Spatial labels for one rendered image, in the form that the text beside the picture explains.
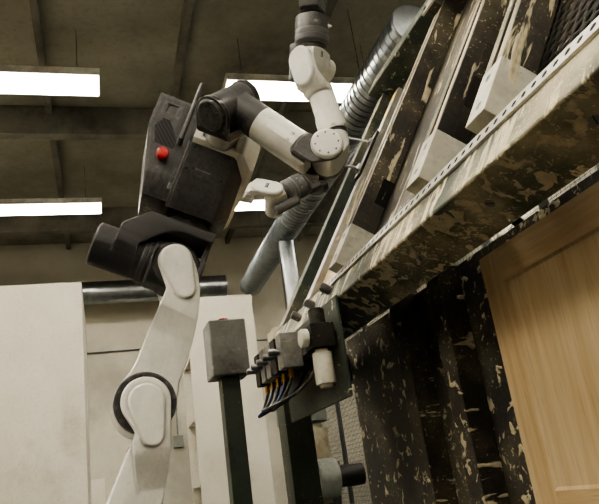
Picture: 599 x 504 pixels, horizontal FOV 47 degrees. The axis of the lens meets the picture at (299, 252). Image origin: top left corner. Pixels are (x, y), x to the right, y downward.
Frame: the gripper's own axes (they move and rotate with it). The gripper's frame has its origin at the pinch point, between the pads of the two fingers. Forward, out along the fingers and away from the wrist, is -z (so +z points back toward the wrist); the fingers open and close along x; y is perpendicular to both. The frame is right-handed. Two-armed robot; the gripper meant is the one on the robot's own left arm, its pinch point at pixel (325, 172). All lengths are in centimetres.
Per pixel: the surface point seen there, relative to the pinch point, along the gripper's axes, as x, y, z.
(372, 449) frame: 86, 4, 44
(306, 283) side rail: 30.1, -8.9, 26.4
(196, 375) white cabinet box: 7, -357, -2
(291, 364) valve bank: 52, 44, 66
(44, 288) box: -72, -210, 82
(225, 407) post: 51, -6, 74
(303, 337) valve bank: 49, 58, 65
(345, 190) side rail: 7.3, -8.8, -8.1
